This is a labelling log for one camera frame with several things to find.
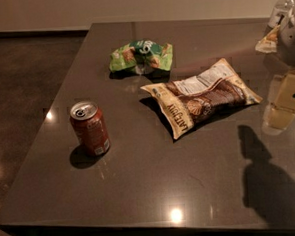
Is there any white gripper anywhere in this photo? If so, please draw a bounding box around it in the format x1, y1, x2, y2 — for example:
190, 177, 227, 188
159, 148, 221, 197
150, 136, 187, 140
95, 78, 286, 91
266, 5, 295, 131

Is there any red coke can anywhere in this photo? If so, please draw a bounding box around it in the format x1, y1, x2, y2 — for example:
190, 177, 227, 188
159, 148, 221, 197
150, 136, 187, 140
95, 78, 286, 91
69, 101, 110, 156

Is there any small yellow snack packet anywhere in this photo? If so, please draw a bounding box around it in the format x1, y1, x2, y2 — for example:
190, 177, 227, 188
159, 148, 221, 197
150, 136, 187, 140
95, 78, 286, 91
255, 25, 280, 54

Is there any clear plastic water bottle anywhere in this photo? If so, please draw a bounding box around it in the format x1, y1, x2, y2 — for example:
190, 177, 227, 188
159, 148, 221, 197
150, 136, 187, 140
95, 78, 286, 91
268, 0, 295, 28

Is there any brown and cream chip bag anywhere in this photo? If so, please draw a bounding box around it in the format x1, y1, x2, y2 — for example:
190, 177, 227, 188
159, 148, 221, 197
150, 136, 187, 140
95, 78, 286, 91
142, 58, 263, 139

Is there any green chip bag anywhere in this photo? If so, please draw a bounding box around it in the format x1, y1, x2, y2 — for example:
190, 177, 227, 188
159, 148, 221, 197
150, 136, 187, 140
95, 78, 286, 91
109, 40, 173, 75

